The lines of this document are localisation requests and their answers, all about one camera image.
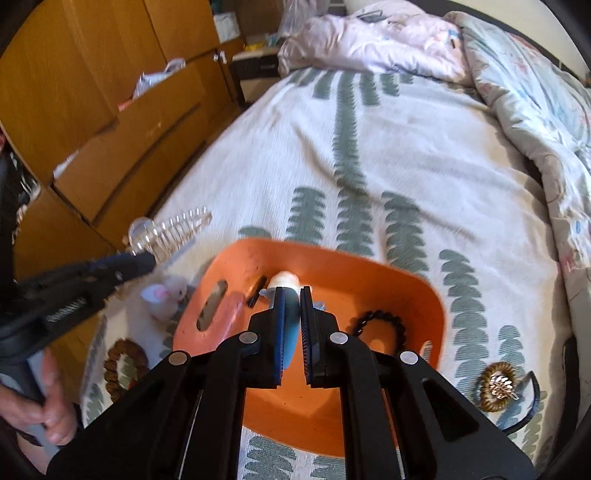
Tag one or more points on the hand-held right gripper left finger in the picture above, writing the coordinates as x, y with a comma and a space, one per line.
278, 325

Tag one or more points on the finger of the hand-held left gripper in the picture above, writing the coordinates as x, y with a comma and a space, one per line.
124, 262
92, 293

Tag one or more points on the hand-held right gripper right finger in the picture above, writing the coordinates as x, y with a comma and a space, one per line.
307, 344

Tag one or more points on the white fluffy bunny plush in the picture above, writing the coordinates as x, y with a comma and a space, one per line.
164, 297

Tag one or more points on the orange plastic basket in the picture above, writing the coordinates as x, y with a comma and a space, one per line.
360, 295

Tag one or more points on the gold hair clip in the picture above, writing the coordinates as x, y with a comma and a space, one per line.
501, 385

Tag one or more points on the person's left hand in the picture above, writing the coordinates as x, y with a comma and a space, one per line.
57, 410

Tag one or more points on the black hair clip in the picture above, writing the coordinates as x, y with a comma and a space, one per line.
257, 290

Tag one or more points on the orange wooden wardrobe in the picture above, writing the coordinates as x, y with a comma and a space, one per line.
92, 69

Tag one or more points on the clear plastic bag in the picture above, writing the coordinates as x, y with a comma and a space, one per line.
154, 78

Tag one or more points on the leaf printed white bedspread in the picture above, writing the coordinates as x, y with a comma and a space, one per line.
415, 152

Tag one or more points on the dark wooden nightstand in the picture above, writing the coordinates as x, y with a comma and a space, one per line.
256, 74

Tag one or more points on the pink quilt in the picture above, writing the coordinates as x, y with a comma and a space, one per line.
369, 41

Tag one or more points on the light blue floral quilt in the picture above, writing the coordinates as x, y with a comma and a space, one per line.
531, 92

